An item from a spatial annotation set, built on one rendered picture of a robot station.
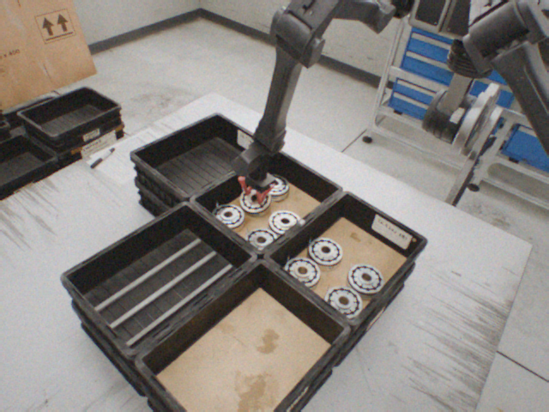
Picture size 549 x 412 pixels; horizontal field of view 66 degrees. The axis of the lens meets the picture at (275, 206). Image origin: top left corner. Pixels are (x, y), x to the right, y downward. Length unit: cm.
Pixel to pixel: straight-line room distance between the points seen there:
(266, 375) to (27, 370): 62
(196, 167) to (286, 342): 73
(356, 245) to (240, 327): 46
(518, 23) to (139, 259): 103
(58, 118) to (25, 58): 128
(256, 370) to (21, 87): 309
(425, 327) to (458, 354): 11
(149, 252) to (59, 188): 58
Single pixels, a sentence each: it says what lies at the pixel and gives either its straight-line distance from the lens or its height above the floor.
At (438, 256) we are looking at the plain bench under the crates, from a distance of 161.
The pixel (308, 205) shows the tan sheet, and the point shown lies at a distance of 143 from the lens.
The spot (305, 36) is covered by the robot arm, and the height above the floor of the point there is 148.
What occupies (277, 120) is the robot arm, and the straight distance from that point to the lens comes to 108.
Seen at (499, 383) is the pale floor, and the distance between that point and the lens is 231.
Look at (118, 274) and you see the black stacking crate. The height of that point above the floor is 83.
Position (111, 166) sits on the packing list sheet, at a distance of 180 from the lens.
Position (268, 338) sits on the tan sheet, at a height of 83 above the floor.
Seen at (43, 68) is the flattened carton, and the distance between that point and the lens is 383.
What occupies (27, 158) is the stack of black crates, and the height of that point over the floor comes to 38.
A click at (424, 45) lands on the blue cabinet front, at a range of 296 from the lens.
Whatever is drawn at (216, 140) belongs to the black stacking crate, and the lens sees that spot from 168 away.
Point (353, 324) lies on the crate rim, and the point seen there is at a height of 93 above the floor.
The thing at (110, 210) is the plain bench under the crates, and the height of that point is 70.
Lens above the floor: 180
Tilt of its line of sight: 44 degrees down
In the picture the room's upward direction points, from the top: 7 degrees clockwise
